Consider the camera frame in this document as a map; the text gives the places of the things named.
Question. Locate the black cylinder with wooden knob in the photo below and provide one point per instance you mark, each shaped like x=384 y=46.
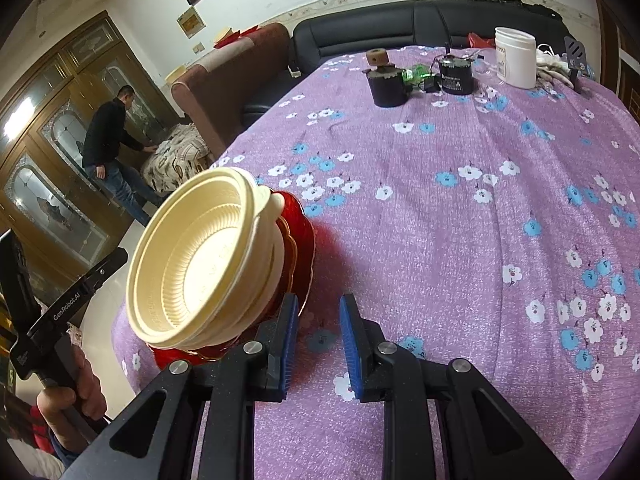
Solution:
x=387 y=92

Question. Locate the patterned blanket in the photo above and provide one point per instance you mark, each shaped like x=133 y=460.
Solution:
x=175 y=160

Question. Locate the cream ribbed plastic bowl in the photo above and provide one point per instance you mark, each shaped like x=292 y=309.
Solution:
x=200 y=260

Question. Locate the brown armchair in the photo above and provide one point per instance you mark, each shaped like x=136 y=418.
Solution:
x=235 y=75

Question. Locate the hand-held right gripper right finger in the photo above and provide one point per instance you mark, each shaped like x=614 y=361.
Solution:
x=350 y=345

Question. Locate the black perforated stand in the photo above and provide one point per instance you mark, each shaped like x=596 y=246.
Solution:
x=575 y=52

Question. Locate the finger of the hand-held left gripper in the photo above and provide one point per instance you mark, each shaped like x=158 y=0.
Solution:
x=112 y=262

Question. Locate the small yellow wall plaque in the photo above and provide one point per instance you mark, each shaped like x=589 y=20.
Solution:
x=190 y=22

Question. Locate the green packet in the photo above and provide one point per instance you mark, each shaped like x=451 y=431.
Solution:
x=412 y=76

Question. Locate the white plastic jar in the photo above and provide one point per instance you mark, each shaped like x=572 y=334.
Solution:
x=517 y=60

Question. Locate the person's left forearm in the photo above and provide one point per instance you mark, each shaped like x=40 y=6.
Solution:
x=35 y=455

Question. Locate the wooden cabinet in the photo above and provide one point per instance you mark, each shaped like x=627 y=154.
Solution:
x=625 y=60

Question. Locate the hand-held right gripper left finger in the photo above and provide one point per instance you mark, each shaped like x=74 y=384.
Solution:
x=289 y=345

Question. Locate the red plastic bag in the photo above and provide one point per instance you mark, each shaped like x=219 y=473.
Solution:
x=477 y=40

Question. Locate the white wall socket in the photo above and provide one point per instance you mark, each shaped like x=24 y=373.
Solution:
x=199 y=48

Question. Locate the red gold-rimmed plate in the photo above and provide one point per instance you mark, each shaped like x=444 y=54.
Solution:
x=308 y=250

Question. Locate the black electronic device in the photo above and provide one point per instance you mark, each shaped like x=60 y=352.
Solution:
x=455 y=82

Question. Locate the red decoration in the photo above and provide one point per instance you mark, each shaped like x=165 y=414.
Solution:
x=235 y=37

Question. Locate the wooden glass-panel doors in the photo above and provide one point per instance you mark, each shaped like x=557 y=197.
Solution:
x=50 y=110

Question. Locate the person's left hand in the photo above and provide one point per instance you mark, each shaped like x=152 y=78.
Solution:
x=90 y=380

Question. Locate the white cloth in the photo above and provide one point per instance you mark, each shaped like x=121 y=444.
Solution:
x=550 y=67

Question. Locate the black leather sofa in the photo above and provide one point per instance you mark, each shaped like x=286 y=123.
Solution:
x=350 y=35

